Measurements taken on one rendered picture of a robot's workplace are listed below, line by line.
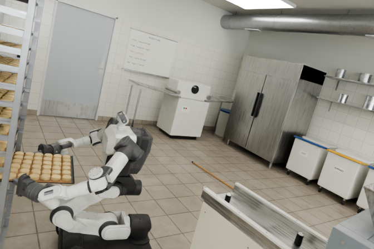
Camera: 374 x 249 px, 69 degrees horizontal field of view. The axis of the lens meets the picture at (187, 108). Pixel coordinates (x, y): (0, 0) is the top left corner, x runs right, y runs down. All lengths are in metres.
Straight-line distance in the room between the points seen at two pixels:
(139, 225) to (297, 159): 3.80
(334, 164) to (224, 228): 3.79
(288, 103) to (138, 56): 3.10
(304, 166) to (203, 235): 3.94
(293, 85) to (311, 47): 1.36
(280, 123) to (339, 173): 1.25
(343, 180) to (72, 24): 5.28
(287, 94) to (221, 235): 4.09
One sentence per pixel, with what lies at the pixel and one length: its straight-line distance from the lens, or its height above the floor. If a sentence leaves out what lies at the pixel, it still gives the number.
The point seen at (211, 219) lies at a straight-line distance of 1.61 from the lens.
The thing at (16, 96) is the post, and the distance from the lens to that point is 1.60.
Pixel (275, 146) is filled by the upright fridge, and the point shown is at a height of 0.47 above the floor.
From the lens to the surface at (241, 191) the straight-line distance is 1.83.
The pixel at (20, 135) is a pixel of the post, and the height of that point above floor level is 0.83.
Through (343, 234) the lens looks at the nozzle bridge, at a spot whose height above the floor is 1.17.
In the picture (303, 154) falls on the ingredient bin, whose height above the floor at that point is 0.50.
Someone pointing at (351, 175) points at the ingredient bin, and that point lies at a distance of 5.08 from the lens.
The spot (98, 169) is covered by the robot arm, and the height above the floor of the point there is 0.90.
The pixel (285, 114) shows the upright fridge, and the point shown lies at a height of 1.10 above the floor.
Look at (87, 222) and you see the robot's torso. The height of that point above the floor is 0.35.
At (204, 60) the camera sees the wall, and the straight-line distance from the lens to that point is 6.76.
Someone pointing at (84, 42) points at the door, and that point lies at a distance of 5.56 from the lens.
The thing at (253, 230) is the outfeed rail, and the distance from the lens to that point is 1.46.
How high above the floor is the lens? 1.56
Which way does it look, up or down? 9 degrees down
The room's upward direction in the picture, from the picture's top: 14 degrees clockwise
